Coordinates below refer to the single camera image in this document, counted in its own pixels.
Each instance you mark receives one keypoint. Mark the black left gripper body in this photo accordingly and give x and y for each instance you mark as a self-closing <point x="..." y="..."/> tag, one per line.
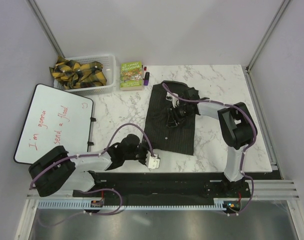
<point x="140" y="151"/>

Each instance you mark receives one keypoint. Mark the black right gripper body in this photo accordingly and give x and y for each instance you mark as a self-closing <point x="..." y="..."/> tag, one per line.
<point x="181" y="112"/>

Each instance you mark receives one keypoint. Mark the dark striped long sleeve shirt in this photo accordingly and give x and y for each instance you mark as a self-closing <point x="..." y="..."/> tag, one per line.
<point x="172" y="138"/>

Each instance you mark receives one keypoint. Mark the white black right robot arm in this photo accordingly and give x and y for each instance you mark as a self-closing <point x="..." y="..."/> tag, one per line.
<point x="237" y="128"/>

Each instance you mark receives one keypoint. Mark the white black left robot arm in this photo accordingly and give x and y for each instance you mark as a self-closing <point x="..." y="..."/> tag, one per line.
<point x="59" y="169"/>

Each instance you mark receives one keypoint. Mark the purple black marker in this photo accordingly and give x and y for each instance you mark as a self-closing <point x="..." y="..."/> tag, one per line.
<point x="146" y="78"/>

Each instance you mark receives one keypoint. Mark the red white marker pen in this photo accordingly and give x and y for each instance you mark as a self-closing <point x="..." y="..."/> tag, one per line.
<point x="143" y="72"/>

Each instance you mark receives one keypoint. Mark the green paperback book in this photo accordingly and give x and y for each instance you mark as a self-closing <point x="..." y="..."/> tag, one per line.
<point x="131" y="76"/>

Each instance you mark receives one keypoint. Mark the white plastic basket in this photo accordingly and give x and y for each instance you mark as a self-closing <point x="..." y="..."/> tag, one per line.
<point x="109" y="66"/>

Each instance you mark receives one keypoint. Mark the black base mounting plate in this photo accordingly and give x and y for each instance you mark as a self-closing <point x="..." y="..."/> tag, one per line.
<point x="165" y="189"/>

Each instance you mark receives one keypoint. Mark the yellow black plaid shirt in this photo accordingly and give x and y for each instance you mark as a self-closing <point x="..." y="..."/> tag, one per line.
<point x="74" y="75"/>

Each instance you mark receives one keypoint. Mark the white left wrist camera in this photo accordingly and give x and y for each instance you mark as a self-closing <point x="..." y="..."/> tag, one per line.
<point x="152" y="161"/>

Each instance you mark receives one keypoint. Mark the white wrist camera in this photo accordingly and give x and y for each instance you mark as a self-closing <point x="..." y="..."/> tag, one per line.
<point x="173" y="98"/>
<point x="152" y="161"/>

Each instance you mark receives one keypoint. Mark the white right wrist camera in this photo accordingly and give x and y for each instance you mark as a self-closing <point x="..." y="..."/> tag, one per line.
<point x="173" y="98"/>

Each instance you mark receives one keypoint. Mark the white whiteboard black frame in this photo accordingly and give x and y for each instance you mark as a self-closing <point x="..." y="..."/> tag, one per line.
<point x="55" y="118"/>

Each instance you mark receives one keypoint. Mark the white slotted cable duct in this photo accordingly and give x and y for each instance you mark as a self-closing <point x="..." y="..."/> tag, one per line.
<point x="86" y="204"/>

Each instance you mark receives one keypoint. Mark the right aluminium frame post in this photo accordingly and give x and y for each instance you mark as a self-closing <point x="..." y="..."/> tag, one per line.
<point x="268" y="33"/>

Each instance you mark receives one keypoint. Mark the aluminium frame post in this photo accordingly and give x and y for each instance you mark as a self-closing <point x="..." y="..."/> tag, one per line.
<point x="45" y="26"/>
<point x="268" y="33"/>

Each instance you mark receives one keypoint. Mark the left aluminium frame post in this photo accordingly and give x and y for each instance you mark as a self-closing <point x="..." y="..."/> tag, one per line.
<point x="45" y="26"/>

